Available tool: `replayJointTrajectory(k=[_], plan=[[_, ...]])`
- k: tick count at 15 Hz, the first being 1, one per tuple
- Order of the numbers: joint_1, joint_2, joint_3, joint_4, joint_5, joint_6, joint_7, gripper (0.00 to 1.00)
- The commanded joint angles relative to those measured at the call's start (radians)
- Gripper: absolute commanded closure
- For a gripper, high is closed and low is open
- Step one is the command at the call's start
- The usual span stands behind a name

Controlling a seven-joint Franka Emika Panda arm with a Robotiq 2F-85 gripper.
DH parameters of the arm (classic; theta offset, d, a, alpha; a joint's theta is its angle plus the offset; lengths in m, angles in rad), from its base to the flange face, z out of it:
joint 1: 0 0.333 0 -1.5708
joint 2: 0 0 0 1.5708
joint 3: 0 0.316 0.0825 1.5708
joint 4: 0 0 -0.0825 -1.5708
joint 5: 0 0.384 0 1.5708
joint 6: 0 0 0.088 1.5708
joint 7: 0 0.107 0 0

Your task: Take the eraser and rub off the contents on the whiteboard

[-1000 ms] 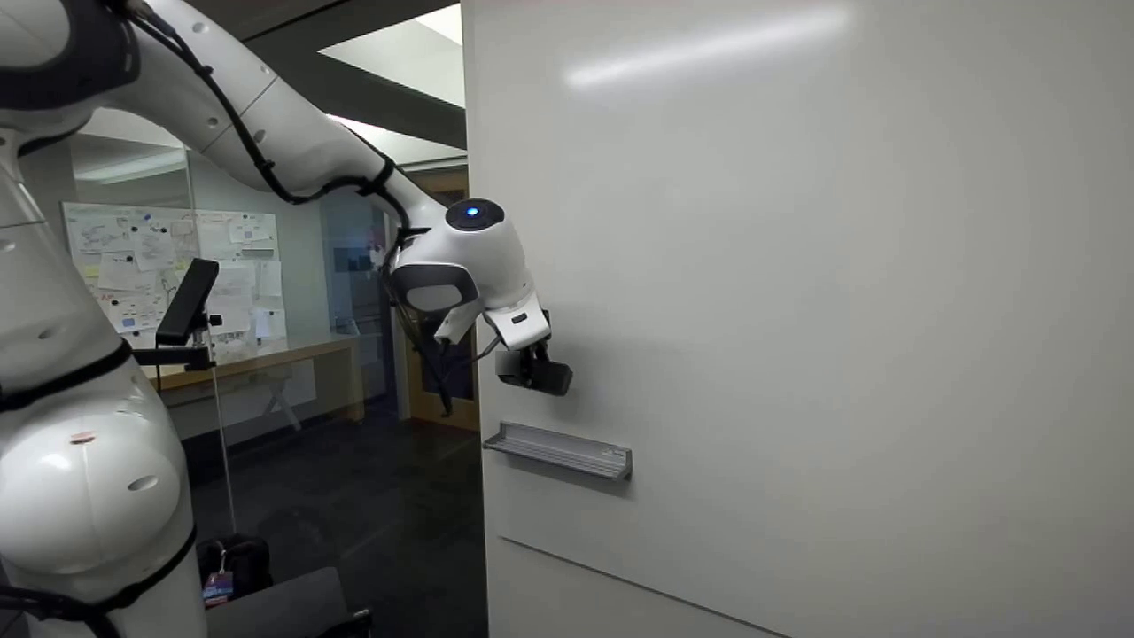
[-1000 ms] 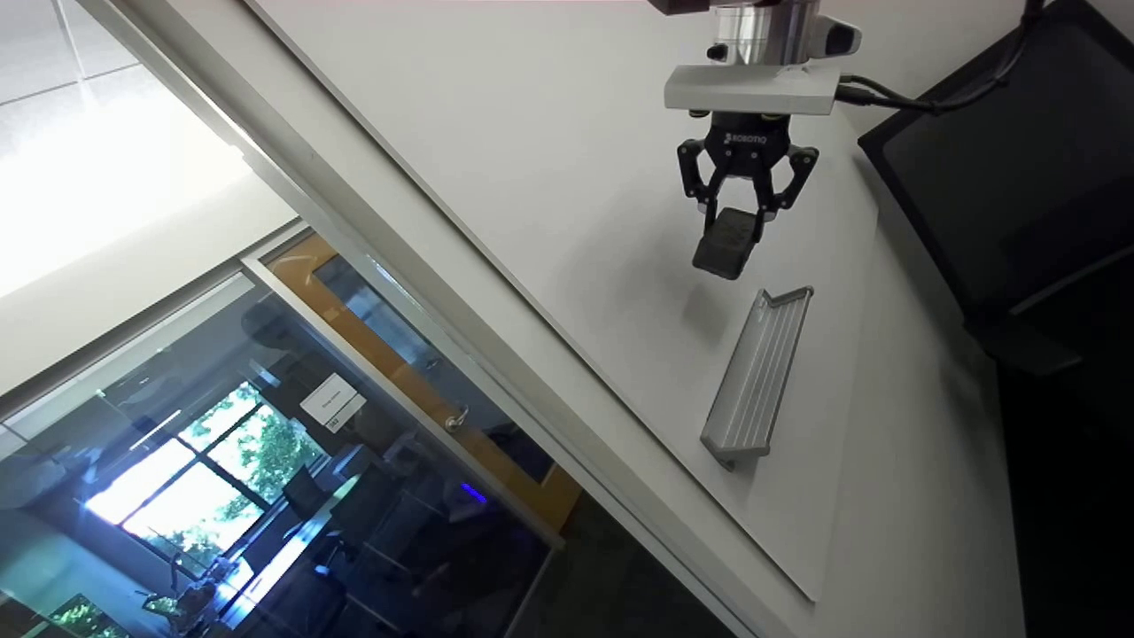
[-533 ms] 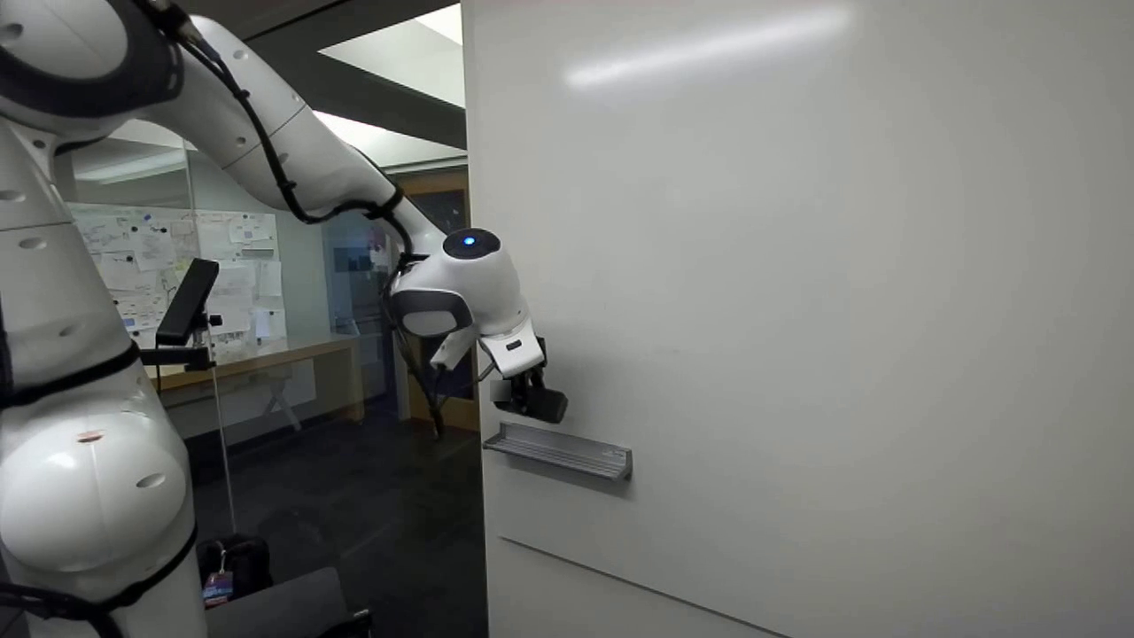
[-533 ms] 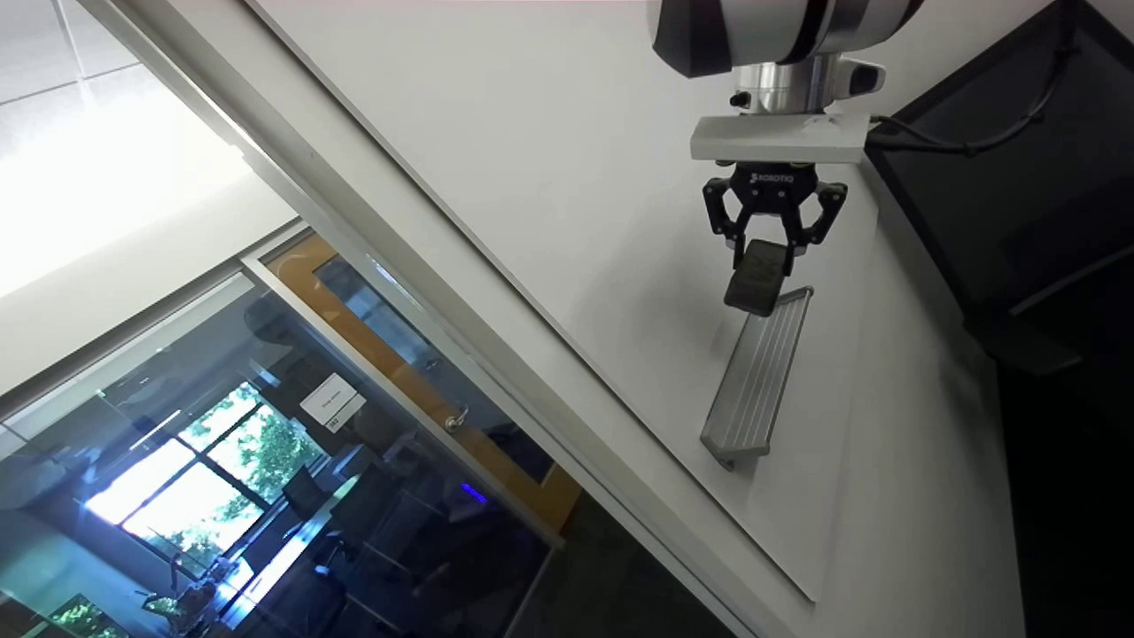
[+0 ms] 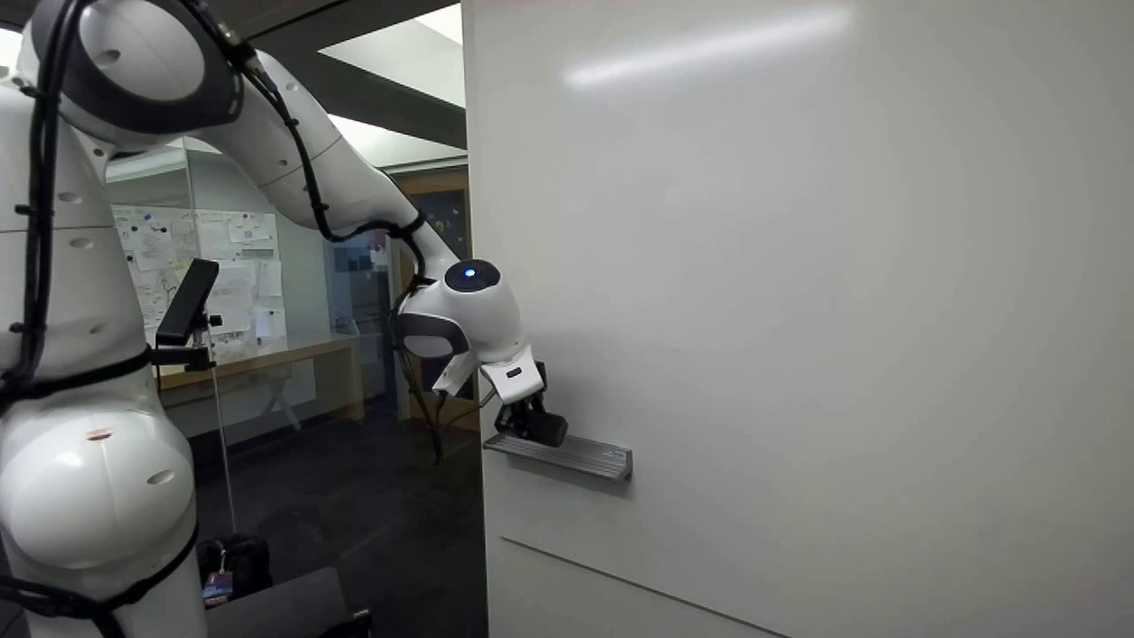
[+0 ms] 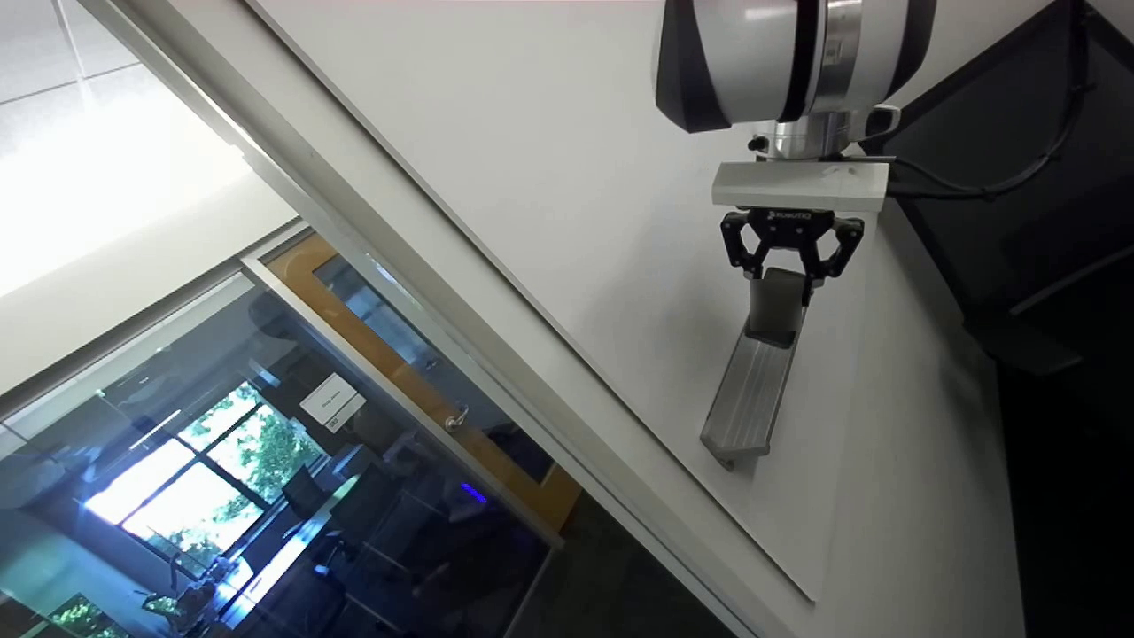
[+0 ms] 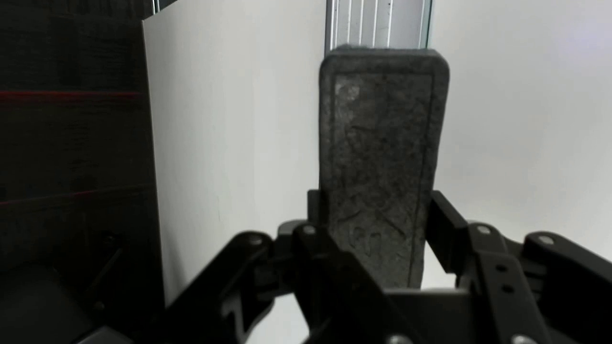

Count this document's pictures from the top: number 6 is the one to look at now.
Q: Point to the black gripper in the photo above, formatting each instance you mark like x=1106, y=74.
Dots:
x=788, y=226

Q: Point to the black whiteboard eraser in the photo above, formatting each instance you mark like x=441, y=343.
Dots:
x=779, y=309

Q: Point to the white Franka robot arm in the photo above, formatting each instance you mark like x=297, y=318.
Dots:
x=781, y=58

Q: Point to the large white whiteboard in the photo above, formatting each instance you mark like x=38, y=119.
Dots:
x=533, y=237

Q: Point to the black monitor screen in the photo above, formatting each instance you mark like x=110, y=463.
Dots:
x=1040, y=188

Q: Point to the wooden framed glass door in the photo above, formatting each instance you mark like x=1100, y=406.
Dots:
x=474, y=439

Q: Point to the white paper sign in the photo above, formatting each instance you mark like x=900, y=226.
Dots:
x=332, y=401

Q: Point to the silver wrist camera bar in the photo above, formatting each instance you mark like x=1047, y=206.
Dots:
x=799, y=185

